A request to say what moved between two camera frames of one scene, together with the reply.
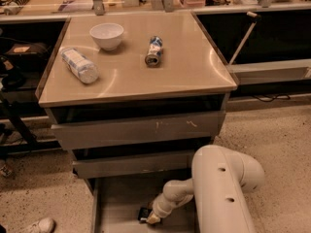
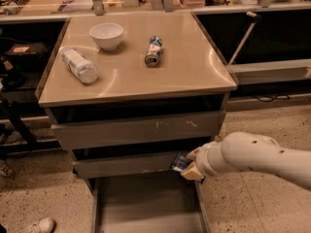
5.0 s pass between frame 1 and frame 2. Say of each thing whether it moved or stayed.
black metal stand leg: stayed
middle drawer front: stayed
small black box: moved
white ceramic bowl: stayed
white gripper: moved
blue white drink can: stayed
